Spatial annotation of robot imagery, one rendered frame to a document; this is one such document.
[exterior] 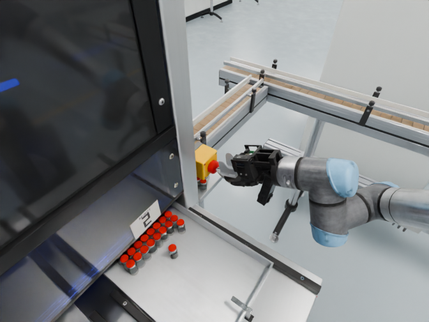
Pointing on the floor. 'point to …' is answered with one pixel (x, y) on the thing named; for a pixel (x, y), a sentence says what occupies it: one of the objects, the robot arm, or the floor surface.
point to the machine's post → (179, 91)
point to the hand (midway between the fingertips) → (221, 171)
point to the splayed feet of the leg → (284, 218)
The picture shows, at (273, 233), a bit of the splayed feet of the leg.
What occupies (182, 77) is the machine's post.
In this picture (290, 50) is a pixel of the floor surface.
